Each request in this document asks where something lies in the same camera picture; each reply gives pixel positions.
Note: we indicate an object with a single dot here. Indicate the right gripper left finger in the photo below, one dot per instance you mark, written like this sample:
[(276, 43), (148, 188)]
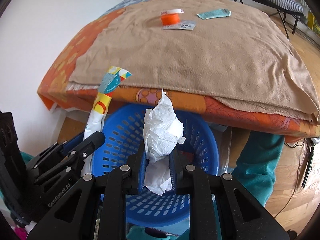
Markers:
[(142, 163)]

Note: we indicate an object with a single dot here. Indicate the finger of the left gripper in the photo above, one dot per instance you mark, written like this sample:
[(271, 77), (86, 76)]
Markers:
[(88, 145), (72, 143)]

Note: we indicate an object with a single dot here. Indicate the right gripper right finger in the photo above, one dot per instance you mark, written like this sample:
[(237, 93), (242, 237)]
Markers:
[(176, 170)]

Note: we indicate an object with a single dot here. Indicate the white tissue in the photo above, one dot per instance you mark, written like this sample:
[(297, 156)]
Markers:
[(162, 132)]

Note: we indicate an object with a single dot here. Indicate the long white colourful wrapper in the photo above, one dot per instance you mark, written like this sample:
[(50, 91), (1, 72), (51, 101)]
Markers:
[(110, 82)]

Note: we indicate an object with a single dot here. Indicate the blue plastic basket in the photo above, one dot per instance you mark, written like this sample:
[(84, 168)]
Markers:
[(123, 132)]

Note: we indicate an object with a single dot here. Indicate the orange floral bedsheet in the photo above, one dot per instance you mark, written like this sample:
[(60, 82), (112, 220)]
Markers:
[(54, 92)]

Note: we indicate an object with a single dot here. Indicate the teal trousers leg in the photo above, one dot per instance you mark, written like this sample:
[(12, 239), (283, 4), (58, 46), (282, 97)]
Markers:
[(256, 165)]

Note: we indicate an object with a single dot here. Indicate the beige blanket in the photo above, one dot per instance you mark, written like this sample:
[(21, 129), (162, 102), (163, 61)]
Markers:
[(243, 60)]

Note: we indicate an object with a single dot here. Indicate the orange plastic cap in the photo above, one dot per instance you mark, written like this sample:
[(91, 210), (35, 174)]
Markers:
[(170, 19)]

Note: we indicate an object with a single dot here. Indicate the light blue flat packet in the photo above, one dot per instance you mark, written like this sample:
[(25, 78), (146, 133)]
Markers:
[(219, 13)]

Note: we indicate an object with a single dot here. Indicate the black folding chair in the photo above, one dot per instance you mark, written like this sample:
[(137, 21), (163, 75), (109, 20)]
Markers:
[(272, 2)]

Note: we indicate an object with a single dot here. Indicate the yellow crate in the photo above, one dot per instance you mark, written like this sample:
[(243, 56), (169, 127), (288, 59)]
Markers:
[(313, 24)]

